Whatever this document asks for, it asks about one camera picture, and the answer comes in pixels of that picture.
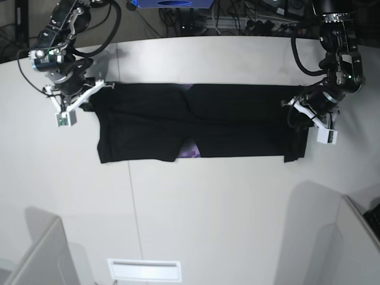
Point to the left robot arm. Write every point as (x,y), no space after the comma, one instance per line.
(341,68)

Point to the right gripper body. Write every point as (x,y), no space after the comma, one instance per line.
(68,92)

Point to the white table grommet plate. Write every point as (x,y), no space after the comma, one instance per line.
(145,271)

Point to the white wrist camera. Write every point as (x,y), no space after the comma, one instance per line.
(327,136)
(66,118)

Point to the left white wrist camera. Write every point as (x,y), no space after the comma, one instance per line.
(327,136)

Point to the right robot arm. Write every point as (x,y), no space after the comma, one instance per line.
(65,66)

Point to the black T-shirt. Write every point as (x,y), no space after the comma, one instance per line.
(158,121)

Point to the blue box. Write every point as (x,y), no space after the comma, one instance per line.
(173,3)

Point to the black keyboard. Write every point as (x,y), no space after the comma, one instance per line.
(373,219)

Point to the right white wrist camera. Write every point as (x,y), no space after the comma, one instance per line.
(66,118)

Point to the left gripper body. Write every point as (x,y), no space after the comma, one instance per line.
(320,104)

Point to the white power strip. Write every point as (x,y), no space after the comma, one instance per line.
(269,26)

